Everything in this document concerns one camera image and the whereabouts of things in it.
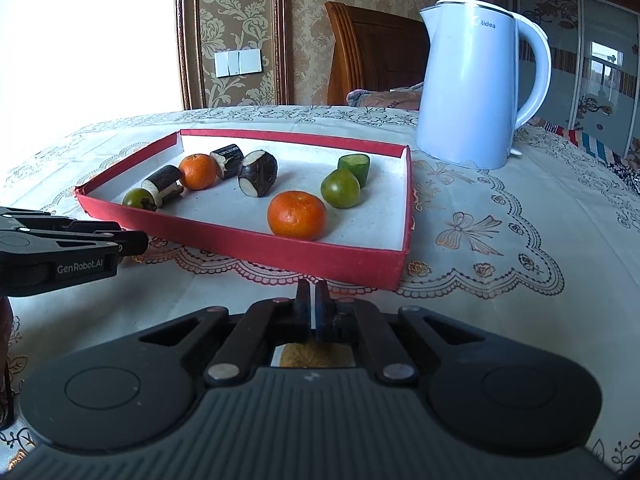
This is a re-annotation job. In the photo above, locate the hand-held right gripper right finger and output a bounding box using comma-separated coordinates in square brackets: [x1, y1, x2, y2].
[315, 280, 493, 383]

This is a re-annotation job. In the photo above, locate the brown wooden headboard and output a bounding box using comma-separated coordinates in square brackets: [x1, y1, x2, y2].
[325, 1, 431, 107]

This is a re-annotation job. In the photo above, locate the dark sushi roll piece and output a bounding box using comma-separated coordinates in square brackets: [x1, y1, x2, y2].
[209, 143, 245, 180]

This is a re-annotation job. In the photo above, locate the colourful patterned blanket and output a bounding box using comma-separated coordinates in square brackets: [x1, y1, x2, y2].
[530, 116, 640, 193]

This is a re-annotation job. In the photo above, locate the green cucumber piece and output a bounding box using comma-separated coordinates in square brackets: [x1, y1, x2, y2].
[337, 153, 371, 188]

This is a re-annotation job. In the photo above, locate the light blue electric kettle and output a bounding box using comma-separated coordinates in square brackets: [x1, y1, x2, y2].
[416, 0, 552, 171]

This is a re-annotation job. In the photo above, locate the wardrobe with floral sliding doors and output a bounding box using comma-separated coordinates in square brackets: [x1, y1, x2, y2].
[510, 0, 640, 161]

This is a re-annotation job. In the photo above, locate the striped beige pillow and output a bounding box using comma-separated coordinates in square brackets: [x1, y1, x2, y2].
[346, 82, 426, 111]

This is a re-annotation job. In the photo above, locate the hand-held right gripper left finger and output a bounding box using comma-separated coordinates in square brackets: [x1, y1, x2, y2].
[139, 280, 313, 388]

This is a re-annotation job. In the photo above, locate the white wall light switch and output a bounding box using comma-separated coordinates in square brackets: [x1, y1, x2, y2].
[214, 47, 263, 79]

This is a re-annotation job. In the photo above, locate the green tomato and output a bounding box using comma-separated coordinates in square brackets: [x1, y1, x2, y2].
[122, 187, 158, 211]
[320, 168, 362, 209]

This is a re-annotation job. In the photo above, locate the red shallow cardboard box tray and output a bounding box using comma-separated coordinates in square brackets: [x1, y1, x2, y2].
[75, 129, 415, 292]

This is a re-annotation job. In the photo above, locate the orange mandarin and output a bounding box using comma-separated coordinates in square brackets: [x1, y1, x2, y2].
[178, 153, 219, 191]
[267, 190, 327, 241]

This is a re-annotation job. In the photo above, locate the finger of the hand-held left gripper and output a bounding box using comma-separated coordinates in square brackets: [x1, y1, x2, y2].
[0, 206, 123, 235]
[0, 230, 149, 259]

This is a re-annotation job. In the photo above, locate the brown potato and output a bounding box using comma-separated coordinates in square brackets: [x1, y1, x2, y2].
[279, 342, 357, 368]

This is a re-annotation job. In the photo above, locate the gilded wall panel frame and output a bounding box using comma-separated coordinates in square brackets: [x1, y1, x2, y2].
[174, 0, 291, 110]

